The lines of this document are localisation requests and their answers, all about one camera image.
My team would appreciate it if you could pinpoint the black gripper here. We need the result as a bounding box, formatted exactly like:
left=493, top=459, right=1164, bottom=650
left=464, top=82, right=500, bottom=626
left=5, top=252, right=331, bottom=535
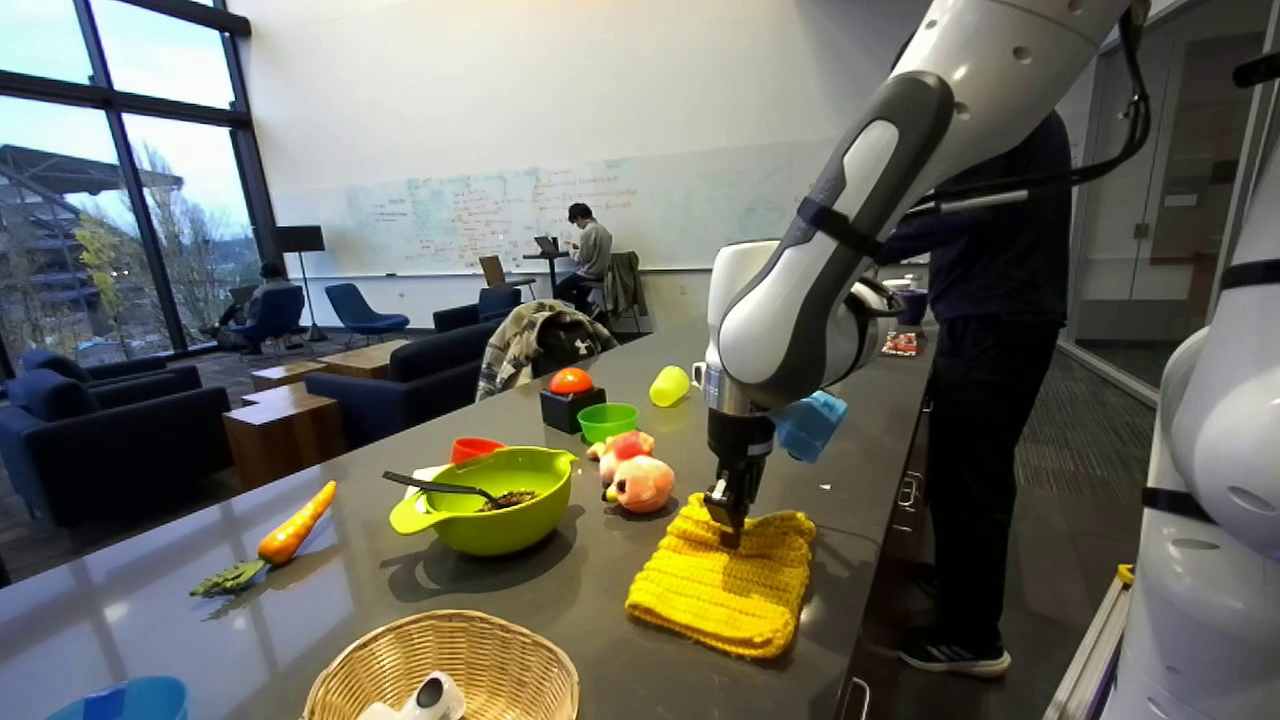
left=698, top=402, right=778, bottom=552

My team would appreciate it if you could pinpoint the yellow knitted towel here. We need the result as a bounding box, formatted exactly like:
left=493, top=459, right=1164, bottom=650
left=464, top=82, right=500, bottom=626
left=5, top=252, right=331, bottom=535
left=620, top=490, right=821, bottom=664

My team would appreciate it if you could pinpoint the peach round plush toy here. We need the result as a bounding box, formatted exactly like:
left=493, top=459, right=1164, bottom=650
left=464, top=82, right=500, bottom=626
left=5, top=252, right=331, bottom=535
left=605, top=450, right=680, bottom=518

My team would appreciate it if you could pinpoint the pink orange plush toy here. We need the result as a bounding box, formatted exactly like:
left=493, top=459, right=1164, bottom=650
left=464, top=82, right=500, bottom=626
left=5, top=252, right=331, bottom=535
left=583, top=427, right=661, bottom=487

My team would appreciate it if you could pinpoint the yellow-green block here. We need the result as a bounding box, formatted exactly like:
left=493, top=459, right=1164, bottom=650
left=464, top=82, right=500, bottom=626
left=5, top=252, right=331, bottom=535
left=644, top=361, right=696, bottom=413

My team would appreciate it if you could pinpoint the small green bowl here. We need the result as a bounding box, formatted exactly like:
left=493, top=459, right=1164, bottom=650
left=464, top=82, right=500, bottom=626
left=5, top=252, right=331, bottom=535
left=571, top=401, right=644, bottom=449

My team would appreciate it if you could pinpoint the lime green plastic bowl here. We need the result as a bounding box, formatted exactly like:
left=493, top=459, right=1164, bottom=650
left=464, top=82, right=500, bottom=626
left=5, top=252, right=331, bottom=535
left=385, top=441, right=583, bottom=561

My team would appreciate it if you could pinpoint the red printed packet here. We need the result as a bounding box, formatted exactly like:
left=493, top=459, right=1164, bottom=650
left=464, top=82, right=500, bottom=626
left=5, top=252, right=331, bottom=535
left=876, top=323, right=928, bottom=364

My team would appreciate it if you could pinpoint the small red cup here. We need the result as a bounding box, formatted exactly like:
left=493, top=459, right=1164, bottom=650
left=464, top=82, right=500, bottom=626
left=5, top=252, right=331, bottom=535
left=446, top=430, right=507, bottom=466

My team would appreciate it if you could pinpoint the dark spoon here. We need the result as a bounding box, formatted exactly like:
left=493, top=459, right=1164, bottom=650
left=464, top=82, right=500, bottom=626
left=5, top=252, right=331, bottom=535
left=379, top=466, right=537, bottom=512

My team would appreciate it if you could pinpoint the standing person in dark clothes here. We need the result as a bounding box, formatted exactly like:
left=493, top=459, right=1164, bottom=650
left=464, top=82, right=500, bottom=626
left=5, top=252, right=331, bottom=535
left=870, top=109, right=1077, bottom=679

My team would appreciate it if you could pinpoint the seated person at desk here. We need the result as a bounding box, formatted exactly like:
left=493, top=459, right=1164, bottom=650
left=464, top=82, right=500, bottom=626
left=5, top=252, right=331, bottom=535
left=553, top=201, right=620, bottom=318

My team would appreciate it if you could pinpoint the round wicker basket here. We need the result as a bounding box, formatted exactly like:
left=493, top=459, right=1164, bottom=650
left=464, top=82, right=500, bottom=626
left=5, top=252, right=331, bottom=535
left=298, top=603, right=583, bottom=720

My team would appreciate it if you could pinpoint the small white item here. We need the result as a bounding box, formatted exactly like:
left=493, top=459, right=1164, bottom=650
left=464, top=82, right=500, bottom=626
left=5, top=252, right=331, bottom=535
left=355, top=666, right=472, bottom=720

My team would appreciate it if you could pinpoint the dark blue sofa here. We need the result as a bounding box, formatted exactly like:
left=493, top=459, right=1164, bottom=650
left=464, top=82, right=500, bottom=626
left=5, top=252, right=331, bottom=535
left=305, top=315, right=502, bottom=450

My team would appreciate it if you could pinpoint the blue lounge chair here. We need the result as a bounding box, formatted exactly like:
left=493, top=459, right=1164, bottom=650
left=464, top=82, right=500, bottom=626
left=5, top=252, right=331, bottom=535
left=319, top=279, right=417, bottom=338

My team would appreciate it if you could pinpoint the orange toy carrot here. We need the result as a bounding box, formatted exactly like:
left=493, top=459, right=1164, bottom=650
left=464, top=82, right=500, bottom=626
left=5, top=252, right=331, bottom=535
left=188, top=475, right=344, bottom=599

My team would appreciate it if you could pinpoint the wooden side table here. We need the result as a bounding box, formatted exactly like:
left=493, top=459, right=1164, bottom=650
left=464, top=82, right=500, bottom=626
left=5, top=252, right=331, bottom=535
left=218, top=381, right=349, bottom=490

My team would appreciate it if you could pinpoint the small blue bowl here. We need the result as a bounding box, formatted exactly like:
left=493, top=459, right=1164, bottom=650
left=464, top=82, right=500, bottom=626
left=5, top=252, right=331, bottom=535
left=43, top=672, right=191, bottom=720

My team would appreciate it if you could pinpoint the dark blue armchair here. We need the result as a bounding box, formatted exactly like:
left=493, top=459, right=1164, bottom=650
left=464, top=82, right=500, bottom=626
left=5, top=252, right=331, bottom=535
left=0, top=348, right=236, bottom=532

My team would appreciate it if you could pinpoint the wall whiteboard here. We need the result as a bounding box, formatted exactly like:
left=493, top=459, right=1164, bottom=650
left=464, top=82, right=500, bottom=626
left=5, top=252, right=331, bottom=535
left=284, top=140, right=830, bottom=287

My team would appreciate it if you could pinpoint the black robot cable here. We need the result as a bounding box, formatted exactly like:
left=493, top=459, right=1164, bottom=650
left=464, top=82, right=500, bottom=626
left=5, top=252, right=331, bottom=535
left=896, top=4, right=1155, bottom=225

